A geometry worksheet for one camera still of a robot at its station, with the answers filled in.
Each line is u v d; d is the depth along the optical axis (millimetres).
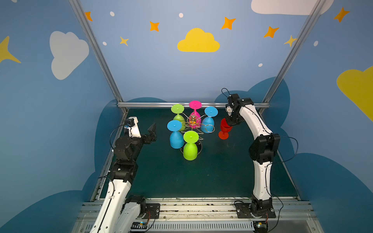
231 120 857
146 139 619
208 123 865
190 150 733
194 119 761
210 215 734
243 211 739
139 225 727
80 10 695
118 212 454
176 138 773
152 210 754
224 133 1052
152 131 626
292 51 861
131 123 565
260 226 733
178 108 805
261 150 575
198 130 836
